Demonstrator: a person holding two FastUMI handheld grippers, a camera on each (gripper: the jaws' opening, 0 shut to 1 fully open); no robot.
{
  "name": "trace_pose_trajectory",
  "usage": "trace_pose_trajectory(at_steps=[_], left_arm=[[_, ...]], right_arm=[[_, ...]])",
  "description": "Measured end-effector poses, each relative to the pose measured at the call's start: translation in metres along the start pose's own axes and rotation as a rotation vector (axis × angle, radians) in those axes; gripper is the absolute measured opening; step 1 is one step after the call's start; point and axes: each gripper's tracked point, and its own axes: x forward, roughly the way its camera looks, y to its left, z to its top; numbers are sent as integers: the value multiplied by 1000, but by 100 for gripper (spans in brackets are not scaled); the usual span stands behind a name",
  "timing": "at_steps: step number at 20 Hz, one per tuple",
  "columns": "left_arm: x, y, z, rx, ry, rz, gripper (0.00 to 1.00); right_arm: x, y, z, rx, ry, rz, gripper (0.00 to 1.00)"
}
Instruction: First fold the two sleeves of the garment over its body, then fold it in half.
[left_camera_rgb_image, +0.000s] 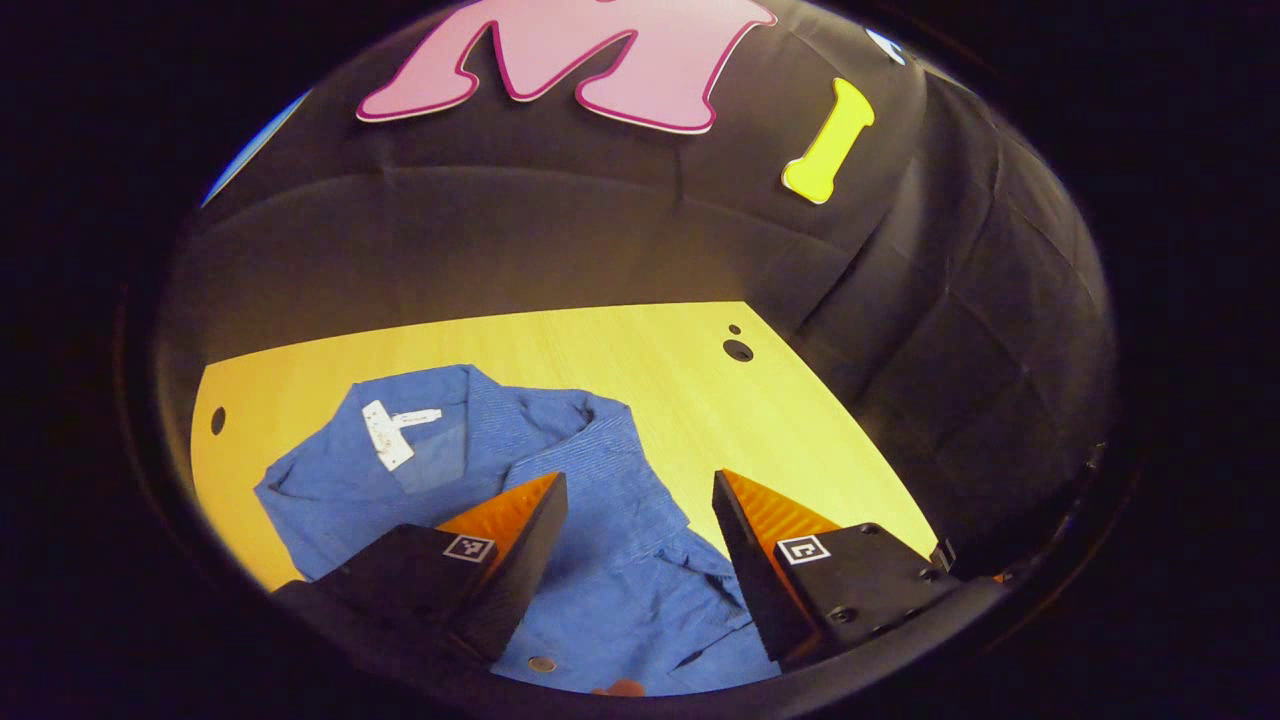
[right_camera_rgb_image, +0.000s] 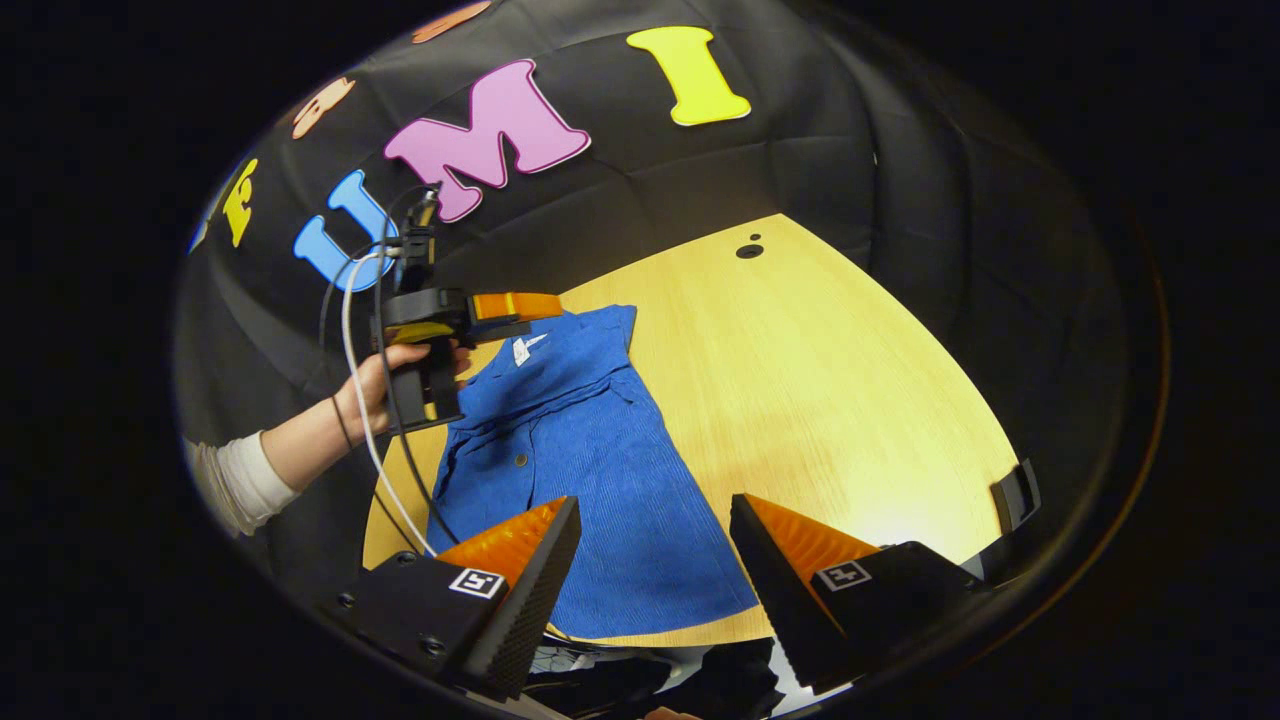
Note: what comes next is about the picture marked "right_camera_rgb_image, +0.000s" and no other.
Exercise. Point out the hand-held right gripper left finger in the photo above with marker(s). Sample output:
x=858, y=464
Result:
x=530, y=610

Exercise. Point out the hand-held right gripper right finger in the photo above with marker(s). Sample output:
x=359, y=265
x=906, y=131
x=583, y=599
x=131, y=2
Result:
x=775, y=600

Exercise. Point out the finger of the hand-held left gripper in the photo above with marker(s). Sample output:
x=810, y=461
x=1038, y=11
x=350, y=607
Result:
x=515, y=305

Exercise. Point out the blue button shirt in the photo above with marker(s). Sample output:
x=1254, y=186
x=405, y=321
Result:
x=600, y=450

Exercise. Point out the black wrist band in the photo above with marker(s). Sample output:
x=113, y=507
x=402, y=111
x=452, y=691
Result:
x=343, y=422

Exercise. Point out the black table edge clamp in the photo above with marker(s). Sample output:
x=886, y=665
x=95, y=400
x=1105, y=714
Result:
x=1015, y=495

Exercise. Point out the black backdrop cloth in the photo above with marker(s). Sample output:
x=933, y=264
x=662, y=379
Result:
x=800, y=170

